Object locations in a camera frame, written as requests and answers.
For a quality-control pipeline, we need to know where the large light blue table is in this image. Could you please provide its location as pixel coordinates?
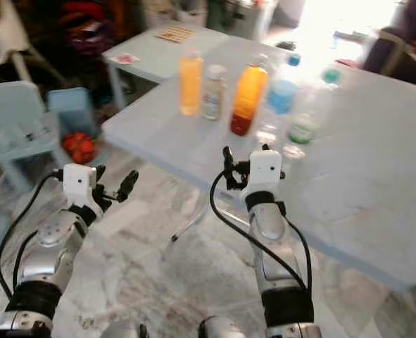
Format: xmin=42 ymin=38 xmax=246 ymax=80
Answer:
xmin=101 ymin=35 xmax=416 ymax=293

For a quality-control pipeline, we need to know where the red and black bag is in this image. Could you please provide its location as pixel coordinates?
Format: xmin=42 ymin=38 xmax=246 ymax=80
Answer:
xmin=56 ymin=0 xmax=117 ymax=57

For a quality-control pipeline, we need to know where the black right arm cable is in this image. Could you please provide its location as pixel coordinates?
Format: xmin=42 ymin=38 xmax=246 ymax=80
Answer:
xmin=210 ymin=171 xmax=313 ymax=289

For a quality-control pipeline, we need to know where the white high chair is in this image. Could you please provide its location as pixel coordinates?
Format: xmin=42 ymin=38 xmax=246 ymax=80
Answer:
xmin=0 ymin=0 xmax=36 ymax=82

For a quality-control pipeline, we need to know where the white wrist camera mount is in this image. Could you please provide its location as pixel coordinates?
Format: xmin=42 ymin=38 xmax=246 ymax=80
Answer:
xmin=239 ymin=149 xmax=283 ymax=198
xmin=63 ymin=163 xmax=99 ymax=212

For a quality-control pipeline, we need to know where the yellow orange juice bottle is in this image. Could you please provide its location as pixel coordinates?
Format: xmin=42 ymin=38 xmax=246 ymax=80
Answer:
xmin=178 ymin=49 xmax=205 ymax=117

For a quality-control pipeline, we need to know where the green-capped clear water bottle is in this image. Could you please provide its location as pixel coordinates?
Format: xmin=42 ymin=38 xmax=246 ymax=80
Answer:
xmin=282 ymin=67 xmax=342 ymax=159

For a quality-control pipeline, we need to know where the small clear white-capped bottle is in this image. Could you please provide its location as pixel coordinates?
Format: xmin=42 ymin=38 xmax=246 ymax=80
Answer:
xmin=201 ymin=63 xmax=228 ymax=120

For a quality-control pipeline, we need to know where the orange and red drink bottle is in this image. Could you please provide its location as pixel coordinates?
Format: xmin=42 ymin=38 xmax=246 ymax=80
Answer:
xmin=229 ymin=60 xmax=270 ymax=137

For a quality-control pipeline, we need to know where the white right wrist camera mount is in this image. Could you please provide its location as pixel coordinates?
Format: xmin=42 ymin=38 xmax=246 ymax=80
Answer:
xmin=239 ymin=149 xmax=283 ymax=198

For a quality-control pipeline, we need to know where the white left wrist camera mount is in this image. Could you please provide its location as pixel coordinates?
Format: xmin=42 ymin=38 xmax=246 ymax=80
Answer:
xmin=63 ymin=163 xmax=99 ymax=212

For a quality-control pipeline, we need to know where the red net bag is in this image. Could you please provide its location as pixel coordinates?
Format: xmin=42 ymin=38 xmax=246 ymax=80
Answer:
xmin=61 ymin=132 xmax=97 ymax=165

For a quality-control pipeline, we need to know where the light blue plastic kids chair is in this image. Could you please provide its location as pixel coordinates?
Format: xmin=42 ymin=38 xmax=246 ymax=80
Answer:
xmin=0 ymin=81 xmax=75 ymax=191

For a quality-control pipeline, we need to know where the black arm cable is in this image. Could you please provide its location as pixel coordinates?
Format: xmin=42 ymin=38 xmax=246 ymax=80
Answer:
xmin=210 ymin=171 xmax=313 ymax=289
xmin=0 ymin=169 xmax=68 ymax=303

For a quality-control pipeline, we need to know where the small light blue table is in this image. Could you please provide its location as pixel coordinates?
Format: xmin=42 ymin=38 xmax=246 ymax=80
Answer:
xmin=103 ymin=25 xmax=219 ymax=110

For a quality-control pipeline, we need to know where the light blue plastic stool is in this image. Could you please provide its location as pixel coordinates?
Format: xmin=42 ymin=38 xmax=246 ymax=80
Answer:
xmin=46 ymin=87 xmax=96 ymax=138

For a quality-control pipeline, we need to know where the wooden patterned board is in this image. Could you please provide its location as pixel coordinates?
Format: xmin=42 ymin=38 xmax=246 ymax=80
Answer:
xmin=155 ymin=26 xmax=196 ymax=44

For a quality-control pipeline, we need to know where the blue-capped clear water bottle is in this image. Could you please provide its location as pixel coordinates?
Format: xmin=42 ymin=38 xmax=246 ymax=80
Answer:
xmin=257 ymin=55 xmax=303 ymax=145

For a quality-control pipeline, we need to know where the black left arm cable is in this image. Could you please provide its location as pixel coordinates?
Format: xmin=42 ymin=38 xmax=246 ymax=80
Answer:
xmin=0 ymin=169 xmax=68 ymax=303

